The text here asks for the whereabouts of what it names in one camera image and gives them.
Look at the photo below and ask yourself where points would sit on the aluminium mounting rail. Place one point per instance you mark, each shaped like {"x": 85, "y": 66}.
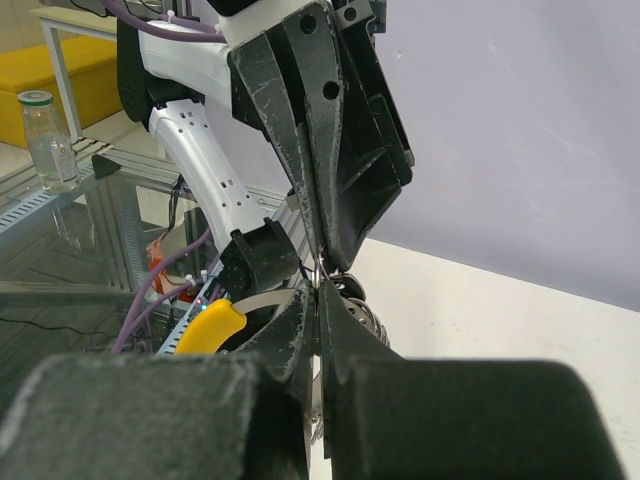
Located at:
{"x": 101, "y": 237}

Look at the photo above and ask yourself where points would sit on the white table frame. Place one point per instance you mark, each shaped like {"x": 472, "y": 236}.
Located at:
{"x": 82, "y": 51}

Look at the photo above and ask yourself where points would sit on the black key fob with ring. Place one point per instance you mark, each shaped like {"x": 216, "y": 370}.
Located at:
{"x": 348, "y": 285}

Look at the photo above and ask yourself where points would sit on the large keyring with yellow grip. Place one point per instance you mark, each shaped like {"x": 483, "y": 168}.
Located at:
{"x": 260, "y": 320}

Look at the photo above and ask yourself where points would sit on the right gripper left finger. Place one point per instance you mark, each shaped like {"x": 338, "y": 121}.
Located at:
{"x": 242, "y": 415}

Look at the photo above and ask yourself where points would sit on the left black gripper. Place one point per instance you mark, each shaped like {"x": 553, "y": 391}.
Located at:
{"x": 317, "y": 92}

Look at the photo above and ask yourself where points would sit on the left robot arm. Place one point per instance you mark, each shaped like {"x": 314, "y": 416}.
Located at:
{"x": 169, "y": 69}

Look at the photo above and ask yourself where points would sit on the clear glass bottle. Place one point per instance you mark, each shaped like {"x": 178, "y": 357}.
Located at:
{"x": 49, "y": 143}

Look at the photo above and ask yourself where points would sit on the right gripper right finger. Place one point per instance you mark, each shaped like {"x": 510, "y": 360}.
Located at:
{"x": 387, "y": 417}

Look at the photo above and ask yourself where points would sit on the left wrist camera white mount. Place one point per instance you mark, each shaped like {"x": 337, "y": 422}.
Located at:
{"x": 241, "y": 21}

